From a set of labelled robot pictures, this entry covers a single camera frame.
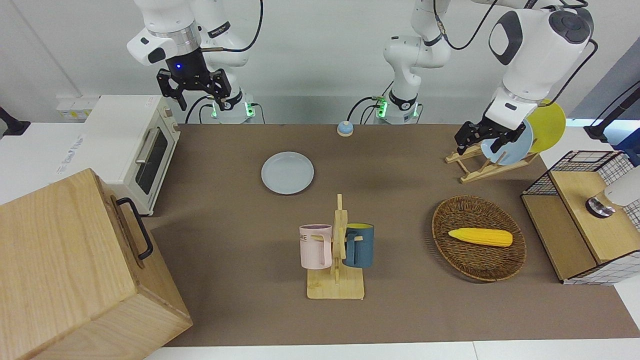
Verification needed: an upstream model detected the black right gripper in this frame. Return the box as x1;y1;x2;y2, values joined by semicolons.
157;46;233;112

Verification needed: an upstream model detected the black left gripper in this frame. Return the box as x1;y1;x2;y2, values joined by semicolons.
454;119;524;156

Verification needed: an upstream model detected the gray round plate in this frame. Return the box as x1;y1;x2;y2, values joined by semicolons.
261;151;315;196

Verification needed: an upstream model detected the light blue plate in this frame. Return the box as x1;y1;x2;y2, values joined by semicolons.
480;120;535;166

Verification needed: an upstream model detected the wooden plate rack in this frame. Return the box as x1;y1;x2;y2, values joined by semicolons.
445;147;541;184

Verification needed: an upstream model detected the yellow plate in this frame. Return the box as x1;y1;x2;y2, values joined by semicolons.
525;99;567;154

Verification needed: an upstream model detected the yellow corn cob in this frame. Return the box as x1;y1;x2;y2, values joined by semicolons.
448;227;514;248

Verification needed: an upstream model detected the white toaster oven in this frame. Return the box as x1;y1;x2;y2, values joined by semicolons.
54;94;182;217

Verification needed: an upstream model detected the brown wicker basket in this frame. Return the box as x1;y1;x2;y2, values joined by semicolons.
431;195;527;282

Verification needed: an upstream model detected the dark blue object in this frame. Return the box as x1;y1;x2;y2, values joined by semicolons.
617;135;640;168

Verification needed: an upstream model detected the dark teal mug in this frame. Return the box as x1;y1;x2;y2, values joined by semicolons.
342;223;375;269

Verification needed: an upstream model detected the brown table mat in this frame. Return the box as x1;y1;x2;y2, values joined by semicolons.
145;123;640;348

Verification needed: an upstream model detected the pink mug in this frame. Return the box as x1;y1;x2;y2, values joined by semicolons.
299;224;333;270

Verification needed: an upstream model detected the wooden mug tree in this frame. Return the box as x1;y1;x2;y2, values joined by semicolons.
306;194;366;301

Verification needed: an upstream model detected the light wooden cabinet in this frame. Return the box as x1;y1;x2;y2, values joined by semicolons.
0;168;194;360

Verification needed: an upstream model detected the black base power cable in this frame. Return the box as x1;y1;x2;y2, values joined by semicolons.
184;94;217;125
347;80;395;125

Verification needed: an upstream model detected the silver oven door handle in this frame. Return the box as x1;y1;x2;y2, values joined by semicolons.
135;127;162;166

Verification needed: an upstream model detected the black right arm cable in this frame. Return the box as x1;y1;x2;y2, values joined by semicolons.
200;0;265;53

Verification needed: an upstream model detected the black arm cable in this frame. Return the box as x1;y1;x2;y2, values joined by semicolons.
200;0;265;53
432;0;599;106

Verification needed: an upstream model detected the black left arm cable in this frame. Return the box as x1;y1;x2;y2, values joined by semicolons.
432;0;599;106

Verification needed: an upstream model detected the white wall outlet strip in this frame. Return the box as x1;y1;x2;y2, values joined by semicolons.
56;98;98;121

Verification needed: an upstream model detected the black wire wooden shelf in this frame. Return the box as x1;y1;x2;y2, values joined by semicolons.
521;150;640;286

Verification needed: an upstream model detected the black cabinet handle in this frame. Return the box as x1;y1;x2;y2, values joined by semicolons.
116;197;154;261

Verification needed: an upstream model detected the black clamp mount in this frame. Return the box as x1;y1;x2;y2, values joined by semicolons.
0;106;32;137

